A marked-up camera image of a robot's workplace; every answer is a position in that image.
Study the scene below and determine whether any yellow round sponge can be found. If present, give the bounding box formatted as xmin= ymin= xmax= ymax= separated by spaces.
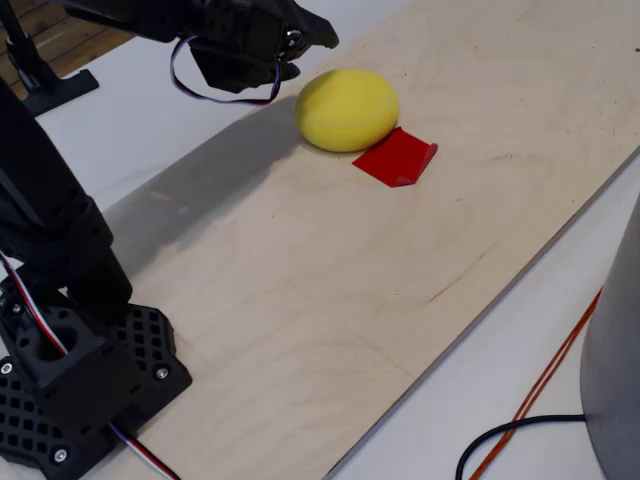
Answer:
xmin=294 ymin=68 xmax=401 ymax=154

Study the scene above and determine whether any red plastic piece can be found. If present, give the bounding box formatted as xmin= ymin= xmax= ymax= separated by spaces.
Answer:
xmin=351 ymin=126 xmax=440 ymax=189

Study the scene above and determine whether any light plywood board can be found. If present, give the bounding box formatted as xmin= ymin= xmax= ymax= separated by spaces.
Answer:
xmin=74 ymin=0 xmax=640 ymax=480

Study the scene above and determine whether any grey lamp shade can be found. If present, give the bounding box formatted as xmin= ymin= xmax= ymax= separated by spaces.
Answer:
xmin=579 ymin=192 xmax=640 ymax=480

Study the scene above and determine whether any red white black servo cable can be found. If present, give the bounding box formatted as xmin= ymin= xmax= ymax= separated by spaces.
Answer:
xmin=107 ymin=422 xmax=181 ymax=480
xmin=169 ymin=34 xmax=285 ymax=106
xmin=0 ymin=252 xmax=70 ymax=357

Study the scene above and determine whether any black camera stand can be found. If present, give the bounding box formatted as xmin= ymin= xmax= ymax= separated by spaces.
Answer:
xmin=0 ymin=0 xmax=100 ymax=119

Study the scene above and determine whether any thin orange wire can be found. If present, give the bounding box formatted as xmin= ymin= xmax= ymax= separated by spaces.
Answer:
xmin=477 ymin=299 xmax=601 ymax=480
xmin=468 ymin=287 xmax=604 ymax=480

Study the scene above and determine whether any thin black lamp cable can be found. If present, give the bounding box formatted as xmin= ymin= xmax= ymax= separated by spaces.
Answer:
xmin=455 ymin=413 xmax=587 ymax=480

